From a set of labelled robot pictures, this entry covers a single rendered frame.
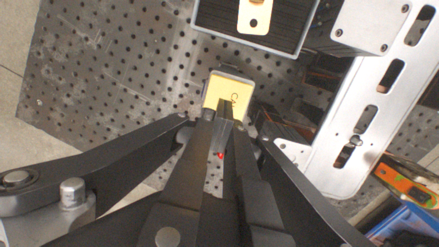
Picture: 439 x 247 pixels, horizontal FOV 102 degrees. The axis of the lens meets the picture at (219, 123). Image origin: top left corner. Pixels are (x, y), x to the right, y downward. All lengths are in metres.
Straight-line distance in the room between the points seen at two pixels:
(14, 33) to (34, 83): 1.10
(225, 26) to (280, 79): 0.52
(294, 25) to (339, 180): 0.44
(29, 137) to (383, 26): 2.41
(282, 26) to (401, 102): 0.39
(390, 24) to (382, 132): 0.28
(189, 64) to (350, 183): 0.63
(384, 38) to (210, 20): 0.26
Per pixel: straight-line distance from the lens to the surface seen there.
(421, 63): 0.58
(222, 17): 0.25
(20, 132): 2.41
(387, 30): 0.38
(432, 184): 0.64
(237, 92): 0.25
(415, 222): 2.50
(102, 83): 0.87
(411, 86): 0.58
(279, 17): 0.26
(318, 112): 0.66
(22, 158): 2.56
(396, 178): 0.62
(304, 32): 0.26
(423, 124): 1.10
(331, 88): 0.58
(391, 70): 0.60
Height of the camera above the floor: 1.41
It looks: 70 degrees down
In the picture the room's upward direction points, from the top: 173 degrees counter-clockwise
